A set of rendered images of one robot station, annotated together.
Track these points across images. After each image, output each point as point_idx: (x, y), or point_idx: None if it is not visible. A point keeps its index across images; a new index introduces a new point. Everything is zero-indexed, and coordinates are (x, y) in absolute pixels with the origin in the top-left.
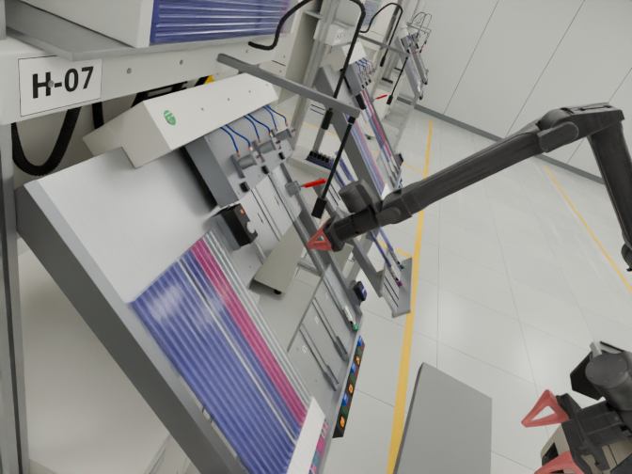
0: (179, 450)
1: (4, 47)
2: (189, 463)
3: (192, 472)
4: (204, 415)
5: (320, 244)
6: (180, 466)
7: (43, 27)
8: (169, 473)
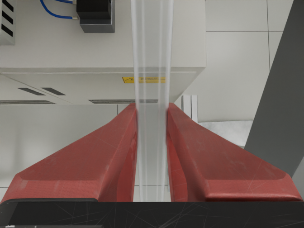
0: (0, 91)
1: None
2: (89, 104)
3: (102, 110)
4: (74, 94)
5: (169, 178)
6: (45, 99)
7: None
8: (1, 94)
